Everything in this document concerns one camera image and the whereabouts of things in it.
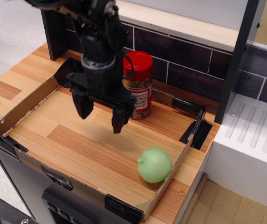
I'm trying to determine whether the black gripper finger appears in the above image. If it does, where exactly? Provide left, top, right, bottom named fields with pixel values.
left=72, top=89, right=94, bottom=119
left=111, top=107, right=130, bottom=133

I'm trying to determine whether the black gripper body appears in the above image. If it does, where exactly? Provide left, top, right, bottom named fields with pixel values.
left=67, top=56, right=136, bottom=117

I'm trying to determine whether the red lid spice bottle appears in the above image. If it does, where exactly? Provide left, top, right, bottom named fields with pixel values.
left=123, top=51, right=153, bottom=119

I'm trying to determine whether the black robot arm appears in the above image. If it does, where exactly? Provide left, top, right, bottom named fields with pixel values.
left=28, top=0, right=136, bottom=133

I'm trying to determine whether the cardboard fence with black tape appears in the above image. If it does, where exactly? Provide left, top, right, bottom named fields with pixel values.
left=0, top=56, right=213, bottom=223

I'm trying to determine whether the green toy apple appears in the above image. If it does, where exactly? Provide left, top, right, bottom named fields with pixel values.
left=138, top=147, right=172, bottom=183

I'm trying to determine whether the light wooden shelf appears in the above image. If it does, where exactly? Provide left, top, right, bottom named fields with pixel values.
left=116, top=0, right=239, bottom=52

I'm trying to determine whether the grey kitchen cabinet front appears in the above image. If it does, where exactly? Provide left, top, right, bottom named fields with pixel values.
left=0, top=142, right=106, bottom=224

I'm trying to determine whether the black oven control panel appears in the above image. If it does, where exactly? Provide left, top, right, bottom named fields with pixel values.
left=41, top=189, right=101, bottom=224

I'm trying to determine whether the white toy sink drainboard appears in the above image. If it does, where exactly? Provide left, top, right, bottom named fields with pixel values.
left=205, top=94, right=267, bottom=206

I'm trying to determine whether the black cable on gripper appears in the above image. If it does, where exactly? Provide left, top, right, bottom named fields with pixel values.
left=121, top=52, right=134, bottom=80

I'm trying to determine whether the dark grey vertical post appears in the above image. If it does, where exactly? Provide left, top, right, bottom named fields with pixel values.
left=214, top=0, right=259, bottom=124

